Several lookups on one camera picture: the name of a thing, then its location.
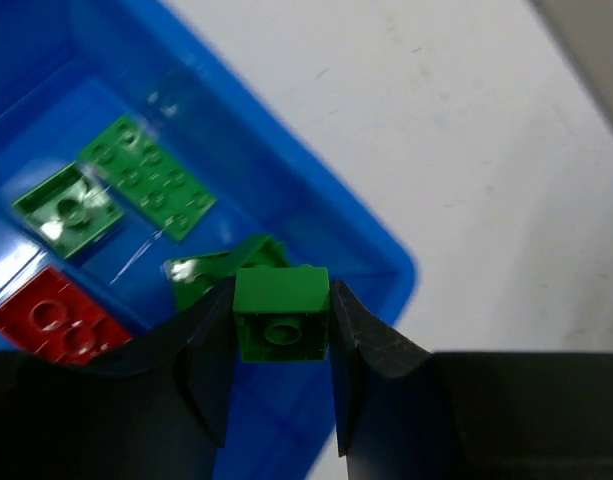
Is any blue divided plastic bin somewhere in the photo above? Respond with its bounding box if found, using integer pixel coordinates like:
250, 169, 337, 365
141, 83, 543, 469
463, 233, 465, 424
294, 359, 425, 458
0, 0, 420, 480

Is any green 2x4 lego brick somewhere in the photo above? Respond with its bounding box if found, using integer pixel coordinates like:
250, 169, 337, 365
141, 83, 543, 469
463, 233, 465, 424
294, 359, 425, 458
80, 116, 217, 242

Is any green printed lego brick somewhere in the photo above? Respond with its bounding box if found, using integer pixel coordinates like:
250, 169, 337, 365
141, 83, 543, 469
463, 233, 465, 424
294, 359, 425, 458
165, 234, 290, 312

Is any small green lego brick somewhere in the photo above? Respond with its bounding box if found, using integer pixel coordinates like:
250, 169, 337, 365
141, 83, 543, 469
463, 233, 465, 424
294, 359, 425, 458
12, 163, 124, 259

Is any small green bottom brick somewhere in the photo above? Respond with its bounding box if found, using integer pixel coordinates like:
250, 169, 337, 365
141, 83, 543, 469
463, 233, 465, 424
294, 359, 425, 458
232, 265, 331, 363

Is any red 2x4 lego brick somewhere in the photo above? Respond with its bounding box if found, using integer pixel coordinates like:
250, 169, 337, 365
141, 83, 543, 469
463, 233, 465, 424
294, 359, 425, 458
0, 266, 132, 365

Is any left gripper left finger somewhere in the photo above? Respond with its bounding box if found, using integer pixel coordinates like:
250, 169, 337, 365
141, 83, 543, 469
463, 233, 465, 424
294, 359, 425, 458
0, 278, 236, 479

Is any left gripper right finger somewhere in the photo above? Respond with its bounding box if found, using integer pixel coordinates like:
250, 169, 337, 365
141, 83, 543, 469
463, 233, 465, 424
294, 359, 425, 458
329, 281, 613, 479

